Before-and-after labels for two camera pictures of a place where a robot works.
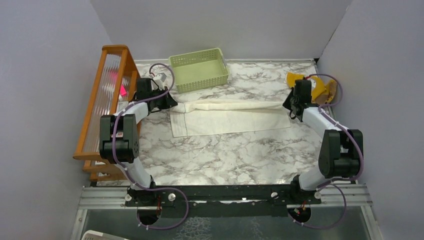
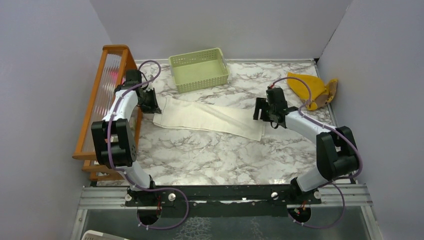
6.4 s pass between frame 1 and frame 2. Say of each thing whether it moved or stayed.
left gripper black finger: moved
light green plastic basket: stayed
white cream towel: moved
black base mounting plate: stayed
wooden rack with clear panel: stayed
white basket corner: stayed
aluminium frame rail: stayed
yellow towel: stayed
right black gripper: moved
